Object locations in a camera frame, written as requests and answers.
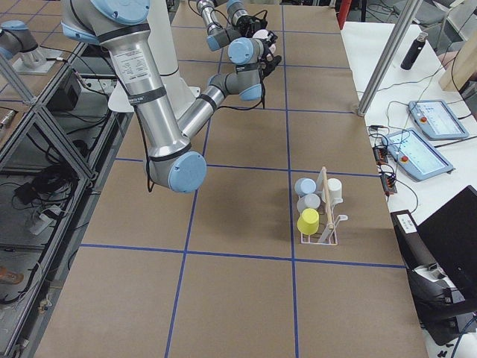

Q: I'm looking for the near teach pendant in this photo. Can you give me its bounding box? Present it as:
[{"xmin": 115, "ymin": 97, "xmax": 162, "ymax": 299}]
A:
[{"xmin": 382, "ymin": 128, "xmax": 454, "ymax": 181}]

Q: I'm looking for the aluminium frame post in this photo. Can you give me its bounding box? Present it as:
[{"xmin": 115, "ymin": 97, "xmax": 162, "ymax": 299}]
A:
[{"xmin": 356, "ymin": 0, "xmax": 422, "ymax": 117}]

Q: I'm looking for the red cylinder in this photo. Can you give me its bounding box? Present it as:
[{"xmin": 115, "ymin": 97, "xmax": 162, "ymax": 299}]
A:
[{"xmin": 337, "ymin": 0, "xmax": 353, "ymax": 30}]

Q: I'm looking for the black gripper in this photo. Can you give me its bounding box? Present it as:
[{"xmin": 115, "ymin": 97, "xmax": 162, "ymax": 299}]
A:
[
  {"xmin": 238, "ymin": 14, "xmax": 268, "ymax": 37},
  {"xmin": 259, "ymin": 39, "xmax": 282, "ymax": 78}
]

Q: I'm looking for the pale green plastic cup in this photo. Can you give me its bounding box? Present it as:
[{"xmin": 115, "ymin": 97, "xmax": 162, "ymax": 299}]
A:
[{"xmin": 327, "ymin": 178, "xmax": 343, "ymax": 204}]

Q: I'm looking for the far teach pendant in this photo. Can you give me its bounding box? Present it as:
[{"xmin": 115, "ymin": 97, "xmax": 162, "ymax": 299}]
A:
[{"xmin": 408, "ymin": 100, "xmax": 469, "ymax": 140}]

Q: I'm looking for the grey plastic cup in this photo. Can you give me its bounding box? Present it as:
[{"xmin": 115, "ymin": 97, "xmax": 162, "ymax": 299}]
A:
[{"xmin": 297, "ymin": 193, "xmax": 321, "ymax": 213}]

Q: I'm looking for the yellow plastic cup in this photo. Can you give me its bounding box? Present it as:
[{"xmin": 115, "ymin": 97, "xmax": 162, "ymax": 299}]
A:
[{"xmin": 297, "ymin": 208, "xmax": 320, "ymax": 236}]

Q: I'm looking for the teach pendant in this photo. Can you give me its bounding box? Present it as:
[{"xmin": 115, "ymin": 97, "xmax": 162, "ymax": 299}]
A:
[
  {"xmin": 408, "ymin": 100, "xmax": 469, "ymax": 140},
  {"xmin": 382, "ymin": 128, "xmax": 454, "ymax": 181}
]

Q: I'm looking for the light blue plastic cup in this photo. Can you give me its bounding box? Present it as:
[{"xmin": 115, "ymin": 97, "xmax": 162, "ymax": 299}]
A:
[{"xmin": 294, "ymin": 178, "xmax": 317, "ymax": 197}]

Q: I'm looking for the white wire cup rack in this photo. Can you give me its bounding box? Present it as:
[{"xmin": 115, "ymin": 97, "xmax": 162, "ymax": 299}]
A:
[{"xmin": 300, "ymin": 166, "xmax": 348, "ymax": 246}]

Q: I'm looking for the black water bottle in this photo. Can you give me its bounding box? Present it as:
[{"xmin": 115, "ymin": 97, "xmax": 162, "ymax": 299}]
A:
[{"xmin": 400, "ymin": 31, "xmax": 429, "ymax": 70}]

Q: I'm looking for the black laptop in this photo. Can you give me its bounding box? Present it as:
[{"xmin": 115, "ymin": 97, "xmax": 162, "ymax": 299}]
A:
[{"xmin": 417, "ymin": 185, "xmax": 476, "ymax": 298}]

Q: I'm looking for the pink plastic cup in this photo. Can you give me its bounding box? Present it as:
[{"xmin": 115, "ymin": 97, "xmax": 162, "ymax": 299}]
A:
[{"xmin": 253, "ymin": 29, "xmax": 277, "ymax": 55}]

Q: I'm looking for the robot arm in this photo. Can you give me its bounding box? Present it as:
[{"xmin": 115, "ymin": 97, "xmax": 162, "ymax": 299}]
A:
[
  {"xmin": 195, "ymin": 0, "xmax": 268, "ymax": 51},
  {"xmin": 62, "ymin": 1, "xmax": 281, "ymax": 193}
]

